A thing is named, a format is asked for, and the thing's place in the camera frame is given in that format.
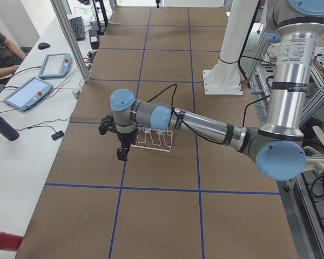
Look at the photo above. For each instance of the blue teach pendant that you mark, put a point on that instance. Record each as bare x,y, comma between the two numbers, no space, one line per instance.
55,66
29,94

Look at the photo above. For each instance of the white office chair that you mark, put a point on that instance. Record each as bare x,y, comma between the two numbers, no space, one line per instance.
315,158

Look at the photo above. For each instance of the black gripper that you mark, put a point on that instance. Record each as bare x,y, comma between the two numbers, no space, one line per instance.
123,139

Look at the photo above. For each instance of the lower blue teach pendant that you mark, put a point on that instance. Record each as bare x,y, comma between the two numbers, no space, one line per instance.
29,94

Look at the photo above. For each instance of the aluminium frame post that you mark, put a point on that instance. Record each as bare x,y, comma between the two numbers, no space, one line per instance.
64,23

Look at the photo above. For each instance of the white wire cup rack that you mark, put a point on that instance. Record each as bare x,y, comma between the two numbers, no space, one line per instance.
154,139

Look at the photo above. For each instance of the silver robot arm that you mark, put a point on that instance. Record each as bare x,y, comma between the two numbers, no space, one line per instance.
275,147

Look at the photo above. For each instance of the upper blue teach pendant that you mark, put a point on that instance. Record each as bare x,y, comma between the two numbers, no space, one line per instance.
55,66

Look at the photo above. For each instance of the seated person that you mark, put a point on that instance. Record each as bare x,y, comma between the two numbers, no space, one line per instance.
11,56

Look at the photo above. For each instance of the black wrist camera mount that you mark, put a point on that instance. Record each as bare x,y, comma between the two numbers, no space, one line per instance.
107,124

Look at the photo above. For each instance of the red cylinder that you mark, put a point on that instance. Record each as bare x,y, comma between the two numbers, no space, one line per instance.
10,242

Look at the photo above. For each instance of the black keyboard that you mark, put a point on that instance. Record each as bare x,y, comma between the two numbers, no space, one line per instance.
77,28

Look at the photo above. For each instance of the small black device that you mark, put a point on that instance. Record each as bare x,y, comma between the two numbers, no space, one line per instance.
57,135

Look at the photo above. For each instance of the black computer mouse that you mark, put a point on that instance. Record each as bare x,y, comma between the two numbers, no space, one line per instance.
43,45

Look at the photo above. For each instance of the black water bottle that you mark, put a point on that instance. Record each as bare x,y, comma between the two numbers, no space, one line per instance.
7,130

